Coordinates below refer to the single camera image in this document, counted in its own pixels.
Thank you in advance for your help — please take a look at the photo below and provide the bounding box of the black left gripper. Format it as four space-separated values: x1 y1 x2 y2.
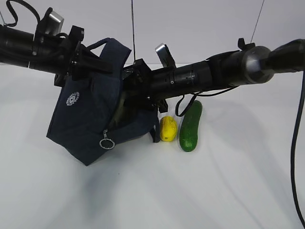
54 25 113 86

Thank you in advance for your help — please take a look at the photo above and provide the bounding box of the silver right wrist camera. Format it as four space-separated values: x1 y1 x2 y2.
155 43 176 68

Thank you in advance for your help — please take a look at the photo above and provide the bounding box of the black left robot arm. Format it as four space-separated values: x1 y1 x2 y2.
0 26 113 87

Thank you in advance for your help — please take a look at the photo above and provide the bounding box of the dark navy lunch bag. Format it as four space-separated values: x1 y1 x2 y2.
47 38 160 166

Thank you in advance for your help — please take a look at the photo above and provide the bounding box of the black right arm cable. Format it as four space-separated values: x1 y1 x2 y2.
175 70 305 222

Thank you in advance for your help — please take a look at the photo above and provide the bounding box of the green cucumber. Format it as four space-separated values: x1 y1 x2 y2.
179 100 203 152

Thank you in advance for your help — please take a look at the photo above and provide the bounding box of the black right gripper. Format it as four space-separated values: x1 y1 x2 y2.
122 59 168 113

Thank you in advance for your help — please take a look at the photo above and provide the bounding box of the yellow toy corn cob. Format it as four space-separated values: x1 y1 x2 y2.
160 116 178 142

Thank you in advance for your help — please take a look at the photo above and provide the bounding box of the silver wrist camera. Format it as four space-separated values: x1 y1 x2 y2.
155 43 176 68
36 7 64 36

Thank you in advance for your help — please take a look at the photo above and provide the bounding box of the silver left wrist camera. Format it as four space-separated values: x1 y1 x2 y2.
36 7 64 36

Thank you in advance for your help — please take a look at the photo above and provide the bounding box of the glass container with green lid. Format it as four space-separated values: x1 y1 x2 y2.
111 92 129 126

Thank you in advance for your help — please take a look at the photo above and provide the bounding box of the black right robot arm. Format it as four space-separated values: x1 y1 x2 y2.
123 38 305 113

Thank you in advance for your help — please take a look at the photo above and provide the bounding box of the silver ring zipper pull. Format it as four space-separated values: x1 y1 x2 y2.
99 129 115 150

